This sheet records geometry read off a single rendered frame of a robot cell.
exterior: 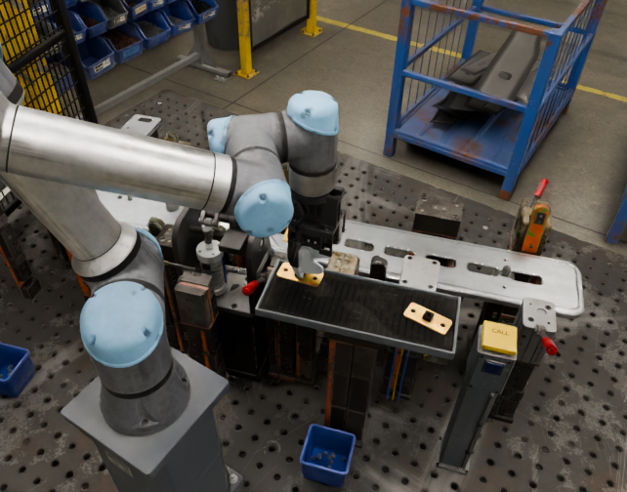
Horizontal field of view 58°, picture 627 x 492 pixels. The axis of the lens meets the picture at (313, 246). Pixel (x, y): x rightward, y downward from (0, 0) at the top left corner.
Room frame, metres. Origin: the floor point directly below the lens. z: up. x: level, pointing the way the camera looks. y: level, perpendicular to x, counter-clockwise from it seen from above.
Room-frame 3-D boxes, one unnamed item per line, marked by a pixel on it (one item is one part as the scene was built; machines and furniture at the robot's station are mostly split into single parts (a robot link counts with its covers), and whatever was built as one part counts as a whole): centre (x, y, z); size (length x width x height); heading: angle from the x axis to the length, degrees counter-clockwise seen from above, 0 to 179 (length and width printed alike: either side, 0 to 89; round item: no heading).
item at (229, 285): (0.91, 0.20, 0.94); 0.18 x 0.13 x 0.49; 76
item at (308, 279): (0.75, 0.02, 1.20); 0.08 x 0.04 x 0.01; 70
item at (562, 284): (1.09, 0.03, 1.00); 1.38 x 0.22 x 0.02; 76
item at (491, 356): (0.64, -0.34, 0.92); 0.08 x 0.08 x 0.44; 76
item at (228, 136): (0.70, 0.10, 1.51); 0.11 x 0.11 x 0.08; 14
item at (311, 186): (0.74, 0.00, 1.43); 0.08 x 0.08 x 0.05
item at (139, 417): (0.54, 0.28, 1.15); 0.15 x 0.15 x 0.10
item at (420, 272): (0.85, -0.23, 0.90); 0.13 x 0.10 x 0.41; 166
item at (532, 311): (0.78, -0.48, 0.88); 0.11 x 0.10 x 0.36; 166
